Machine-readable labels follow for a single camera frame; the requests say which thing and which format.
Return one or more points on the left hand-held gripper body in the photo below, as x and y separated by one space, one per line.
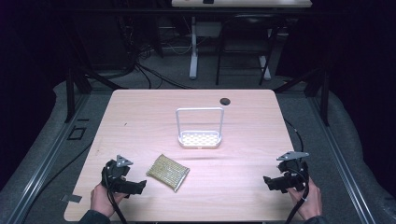
116 176

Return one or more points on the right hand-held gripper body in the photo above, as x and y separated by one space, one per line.
292 174

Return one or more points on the gold scouring sponge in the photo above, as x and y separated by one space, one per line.
168 172

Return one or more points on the white sponge rack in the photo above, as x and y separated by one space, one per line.
200 132

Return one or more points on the person's left hand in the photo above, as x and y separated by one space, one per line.
102 199

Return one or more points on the person's right hand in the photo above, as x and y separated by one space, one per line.
306 202

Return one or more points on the person's left sleeve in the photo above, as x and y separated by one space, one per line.
93 217

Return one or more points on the person's sleeve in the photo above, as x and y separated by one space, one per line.
93 217
316 220

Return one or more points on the grey tape piece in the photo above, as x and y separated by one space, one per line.
71 198

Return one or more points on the person's right sleeve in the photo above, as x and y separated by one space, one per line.
316 220

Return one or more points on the black tape square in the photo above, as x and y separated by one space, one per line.
77 133

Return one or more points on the black metal stand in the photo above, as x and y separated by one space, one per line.
314 93
77 90

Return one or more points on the black table grommet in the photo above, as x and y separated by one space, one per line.
224 101

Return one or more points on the black chair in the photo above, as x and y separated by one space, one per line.
246 46

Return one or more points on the white desk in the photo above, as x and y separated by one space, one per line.
230 28

